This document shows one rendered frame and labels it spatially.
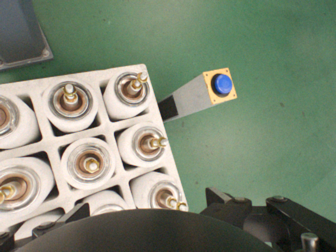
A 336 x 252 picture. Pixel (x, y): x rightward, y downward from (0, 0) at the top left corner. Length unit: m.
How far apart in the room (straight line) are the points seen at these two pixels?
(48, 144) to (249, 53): 0.89
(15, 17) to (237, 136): 0.78
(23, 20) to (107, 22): 0.31
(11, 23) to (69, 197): 0.37
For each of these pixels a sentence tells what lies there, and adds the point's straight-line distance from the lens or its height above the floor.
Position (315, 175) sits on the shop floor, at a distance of 1.28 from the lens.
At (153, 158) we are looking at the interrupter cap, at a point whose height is 0.25.
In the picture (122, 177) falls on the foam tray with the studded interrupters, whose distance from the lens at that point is 0.48.
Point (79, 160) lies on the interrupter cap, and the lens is 0.40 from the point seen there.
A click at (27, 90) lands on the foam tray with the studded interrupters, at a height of 0.18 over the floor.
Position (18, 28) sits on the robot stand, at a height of 0.17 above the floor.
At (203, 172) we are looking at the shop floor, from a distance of 0.78.
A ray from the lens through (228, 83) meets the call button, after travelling 0.45.
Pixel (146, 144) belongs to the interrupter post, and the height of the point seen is 0.27.
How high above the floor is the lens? 0.65
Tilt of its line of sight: 65 degrees down
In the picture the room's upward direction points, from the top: 73 degrees clockwise
